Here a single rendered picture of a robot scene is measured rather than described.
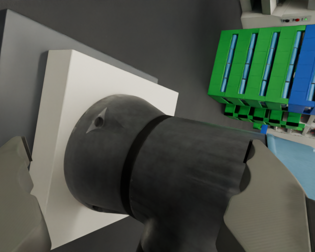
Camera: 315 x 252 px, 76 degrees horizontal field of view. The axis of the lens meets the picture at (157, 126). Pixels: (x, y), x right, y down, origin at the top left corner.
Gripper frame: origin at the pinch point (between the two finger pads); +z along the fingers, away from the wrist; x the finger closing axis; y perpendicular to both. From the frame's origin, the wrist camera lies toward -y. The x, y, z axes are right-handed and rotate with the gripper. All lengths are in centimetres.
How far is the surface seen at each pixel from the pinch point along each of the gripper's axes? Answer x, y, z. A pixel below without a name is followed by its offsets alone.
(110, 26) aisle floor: -7.8, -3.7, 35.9
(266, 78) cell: 48, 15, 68
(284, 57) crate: 53, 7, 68
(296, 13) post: 71, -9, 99
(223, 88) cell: 34, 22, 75
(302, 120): 202, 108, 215
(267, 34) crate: 48, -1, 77
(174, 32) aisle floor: 8, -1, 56
